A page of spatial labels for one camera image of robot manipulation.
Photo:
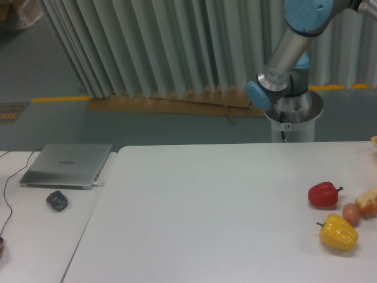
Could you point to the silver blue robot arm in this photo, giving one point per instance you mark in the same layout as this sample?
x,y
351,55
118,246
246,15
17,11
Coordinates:
x,y
281,87

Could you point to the red bell pepper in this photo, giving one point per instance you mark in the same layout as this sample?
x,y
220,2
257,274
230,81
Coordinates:
x,y
324,195

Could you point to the yellow bell pepper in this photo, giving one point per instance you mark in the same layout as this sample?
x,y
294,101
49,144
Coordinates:
x,y
336,232

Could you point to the wicker basket corner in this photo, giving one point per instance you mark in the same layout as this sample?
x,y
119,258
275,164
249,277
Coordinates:
x,y
374,140

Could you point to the brown cardboard sheet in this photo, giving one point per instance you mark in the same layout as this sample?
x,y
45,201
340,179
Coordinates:
x,y
232,103

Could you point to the pale green folding curtain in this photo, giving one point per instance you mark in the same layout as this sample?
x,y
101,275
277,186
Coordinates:
x,y
158,47

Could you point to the silver closed laptop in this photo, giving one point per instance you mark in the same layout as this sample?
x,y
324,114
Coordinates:
x,y
67,165

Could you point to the brown egg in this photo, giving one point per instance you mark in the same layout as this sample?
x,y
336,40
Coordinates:
x,y
351,213

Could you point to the bread loaf piece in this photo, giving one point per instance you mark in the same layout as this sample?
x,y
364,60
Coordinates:
x,y
366,203

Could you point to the dark object at left edge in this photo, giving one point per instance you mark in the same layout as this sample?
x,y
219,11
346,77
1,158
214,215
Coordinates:
x,y
2,246

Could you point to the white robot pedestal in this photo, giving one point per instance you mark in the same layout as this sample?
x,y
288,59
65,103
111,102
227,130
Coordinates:
x,y
294,128

